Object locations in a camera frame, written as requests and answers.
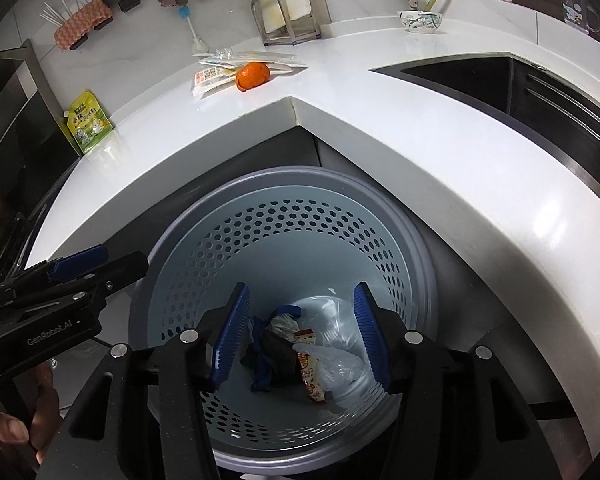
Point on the blue and white bottle brush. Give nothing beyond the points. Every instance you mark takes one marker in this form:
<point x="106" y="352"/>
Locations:
<point x="196" y="37"/>

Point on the black integrated stove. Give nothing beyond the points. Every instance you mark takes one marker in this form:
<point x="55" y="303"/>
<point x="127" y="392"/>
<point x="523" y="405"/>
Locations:
<point x="20" y="125"/>

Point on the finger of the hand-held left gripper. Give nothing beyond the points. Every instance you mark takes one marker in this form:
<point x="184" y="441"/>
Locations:
<point x="75" y="262"/>
<point x="125" y="267"/>

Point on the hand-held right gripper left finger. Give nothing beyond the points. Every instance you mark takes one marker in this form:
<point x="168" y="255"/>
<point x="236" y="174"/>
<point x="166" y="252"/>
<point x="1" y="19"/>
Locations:
<point x="227" y="335"/>

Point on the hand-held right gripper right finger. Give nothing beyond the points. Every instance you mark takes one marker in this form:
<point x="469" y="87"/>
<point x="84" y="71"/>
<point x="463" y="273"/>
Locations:
<point x="372" y="335"/>

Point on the red snack packet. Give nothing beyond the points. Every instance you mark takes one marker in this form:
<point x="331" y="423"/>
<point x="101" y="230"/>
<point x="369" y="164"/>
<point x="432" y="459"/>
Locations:
<point x="310" y="375"/>

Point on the white paper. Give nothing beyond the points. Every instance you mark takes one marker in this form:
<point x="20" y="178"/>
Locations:
<point x="282" y="325"/>

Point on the dark grey cloth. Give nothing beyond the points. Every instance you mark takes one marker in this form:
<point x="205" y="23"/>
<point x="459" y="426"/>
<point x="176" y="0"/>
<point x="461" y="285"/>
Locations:
<point x="280" y="355"/>

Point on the metal cutting board rack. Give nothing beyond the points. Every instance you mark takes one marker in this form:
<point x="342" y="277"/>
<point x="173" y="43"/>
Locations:
<point x="305" y="32"/>

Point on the yellow seasoning pouch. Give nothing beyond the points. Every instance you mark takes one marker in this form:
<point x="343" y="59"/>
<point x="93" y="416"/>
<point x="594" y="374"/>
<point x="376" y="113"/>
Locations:
<point x="87" y="125"/>

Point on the dark kitchen sink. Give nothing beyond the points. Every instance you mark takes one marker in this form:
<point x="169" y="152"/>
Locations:
<point x="530" y="100"/>

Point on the orange tangerine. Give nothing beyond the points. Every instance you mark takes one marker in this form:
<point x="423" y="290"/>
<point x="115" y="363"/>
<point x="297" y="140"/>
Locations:
<point x="252" y="76"/>

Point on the patterned ceramic bowl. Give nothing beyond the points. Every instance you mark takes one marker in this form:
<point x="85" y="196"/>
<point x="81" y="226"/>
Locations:
<point x="421" y="21"/>

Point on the person's left hand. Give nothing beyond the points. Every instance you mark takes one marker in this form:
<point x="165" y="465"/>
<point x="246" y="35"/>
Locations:
<point x="10" y="430"/>

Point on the clear plastic bag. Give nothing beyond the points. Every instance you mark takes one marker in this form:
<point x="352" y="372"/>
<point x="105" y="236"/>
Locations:
<point x="340" y="365"/>

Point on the printed glass cup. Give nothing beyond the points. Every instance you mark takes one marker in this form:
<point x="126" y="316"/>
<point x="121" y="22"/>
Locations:
<point x="580" y="12"/>

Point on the white packet with red label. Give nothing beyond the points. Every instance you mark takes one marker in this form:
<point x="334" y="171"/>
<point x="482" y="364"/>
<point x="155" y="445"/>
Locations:
<point x="211" y="80"/>

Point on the orange patterned cloth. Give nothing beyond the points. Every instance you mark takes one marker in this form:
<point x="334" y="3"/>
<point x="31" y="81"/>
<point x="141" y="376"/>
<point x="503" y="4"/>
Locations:
<point x="82" y="22"/>

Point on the small clear packet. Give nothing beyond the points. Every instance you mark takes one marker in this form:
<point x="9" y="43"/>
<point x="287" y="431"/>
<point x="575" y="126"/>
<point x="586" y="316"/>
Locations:
<point x="217" y="53"/>

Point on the grey perforated trash bin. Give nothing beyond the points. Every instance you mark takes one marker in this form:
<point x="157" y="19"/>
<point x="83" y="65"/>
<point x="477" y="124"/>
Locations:
<point x="280" y="240"/>

